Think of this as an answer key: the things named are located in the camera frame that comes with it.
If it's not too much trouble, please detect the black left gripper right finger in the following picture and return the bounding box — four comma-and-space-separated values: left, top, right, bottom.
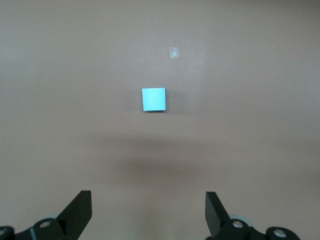
204, 191, 267, 240

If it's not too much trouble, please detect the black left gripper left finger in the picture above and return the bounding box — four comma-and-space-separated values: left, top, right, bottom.
14, 190, 93, 240

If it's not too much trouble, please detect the blue foam block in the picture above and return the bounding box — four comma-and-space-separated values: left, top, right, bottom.
141, 87, 168, 112

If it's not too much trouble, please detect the clear tape piece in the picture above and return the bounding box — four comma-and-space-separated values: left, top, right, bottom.
169, 46, 180, 60

